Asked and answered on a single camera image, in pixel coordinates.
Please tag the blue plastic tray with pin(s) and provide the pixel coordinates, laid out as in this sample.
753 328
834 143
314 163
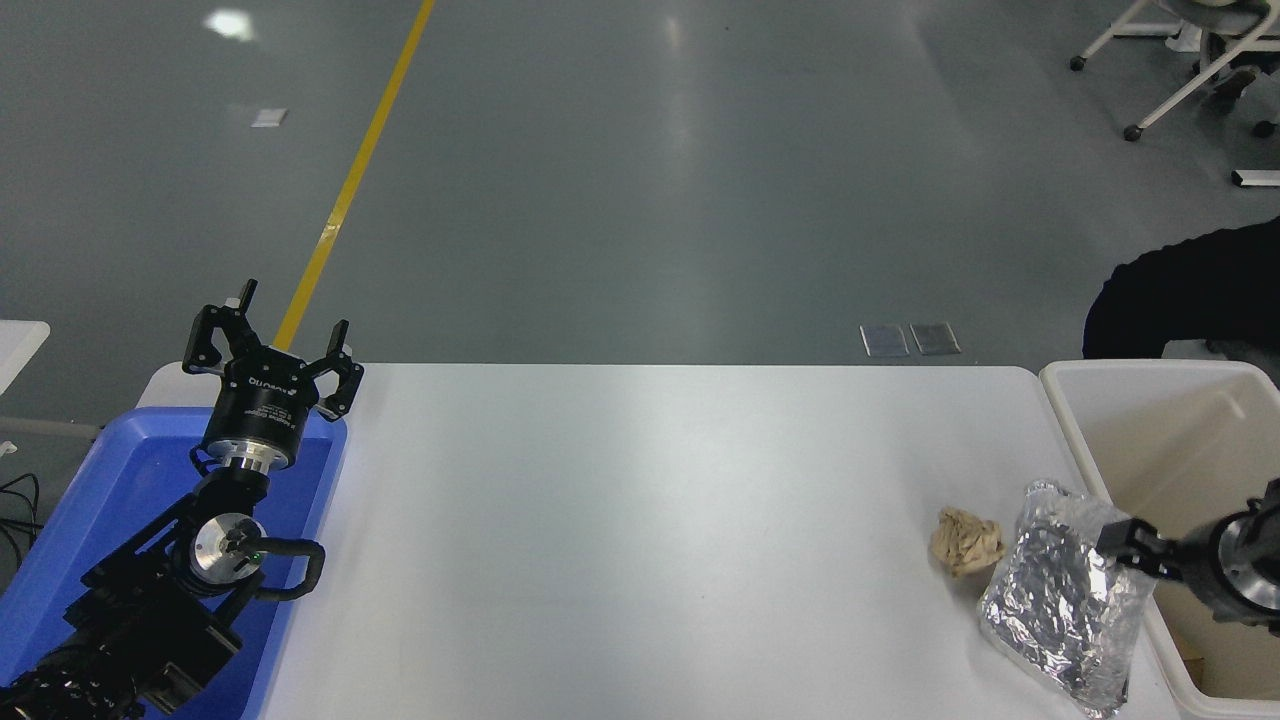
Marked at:
130 480

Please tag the large pale plastic bin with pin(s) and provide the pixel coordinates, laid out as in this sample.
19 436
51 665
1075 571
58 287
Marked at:
1170 450

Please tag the small white side table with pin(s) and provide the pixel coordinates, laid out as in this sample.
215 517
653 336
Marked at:
18 345

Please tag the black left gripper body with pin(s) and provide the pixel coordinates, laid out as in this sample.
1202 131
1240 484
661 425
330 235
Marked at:
262 405

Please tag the white wheeled chair frame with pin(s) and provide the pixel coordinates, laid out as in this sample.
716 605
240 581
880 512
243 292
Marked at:
1200 70

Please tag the crinkled silver foil plate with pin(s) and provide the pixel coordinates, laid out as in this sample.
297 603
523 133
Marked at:
1060 610

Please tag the white floor bar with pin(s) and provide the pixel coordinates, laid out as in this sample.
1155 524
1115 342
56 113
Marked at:
1258 177

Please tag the crumpled tan paper ball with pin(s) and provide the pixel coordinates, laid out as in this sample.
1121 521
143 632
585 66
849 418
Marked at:
966 543

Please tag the silver floor plate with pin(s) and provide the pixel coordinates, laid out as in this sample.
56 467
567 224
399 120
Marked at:
935 338
884 340

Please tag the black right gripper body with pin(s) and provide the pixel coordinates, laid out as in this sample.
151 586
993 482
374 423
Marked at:
1205 570

